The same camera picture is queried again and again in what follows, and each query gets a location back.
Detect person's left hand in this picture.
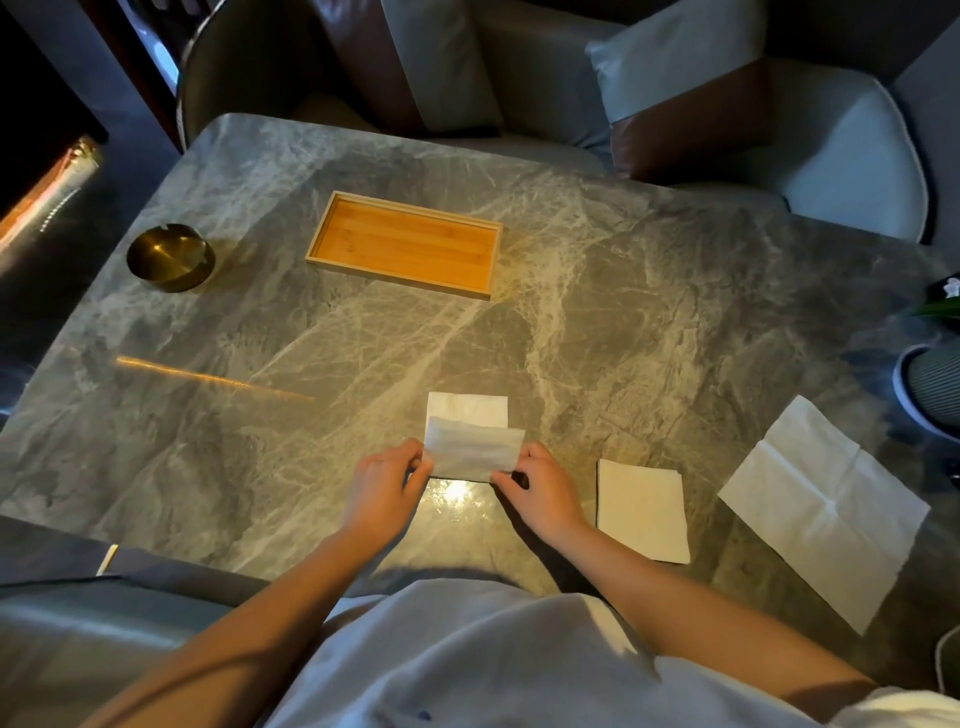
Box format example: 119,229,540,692
339,438,435,537

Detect person's right hand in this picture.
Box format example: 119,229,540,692
490,441,591,548

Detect white paper napkin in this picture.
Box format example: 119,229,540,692
422,391,526,483
717,395,932,637

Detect person's right forearm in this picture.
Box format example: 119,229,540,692
543,517,879,725

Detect person's left forearm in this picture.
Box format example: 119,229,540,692
78,521,391,728

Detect square folded white napkin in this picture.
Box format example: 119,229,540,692
597,459,692,566

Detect person's white shirt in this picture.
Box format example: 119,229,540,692
262,577,960,728

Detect rectangular bamboo tray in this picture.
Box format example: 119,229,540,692
304,190,504,302

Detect unfolded white paper napkin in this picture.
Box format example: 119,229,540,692
717,395,932,637

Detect round brass ashtray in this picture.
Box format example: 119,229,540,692
126,223,217,294

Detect grey sofa seat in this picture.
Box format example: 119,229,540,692
0,513,256,728

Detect grey and brown cushion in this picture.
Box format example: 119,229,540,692
585,0,774,183
311,0,505,140

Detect ribbed grey vase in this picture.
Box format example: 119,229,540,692
892,341,960,440

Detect white flower with green leaves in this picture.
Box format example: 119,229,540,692
911,276,960,324

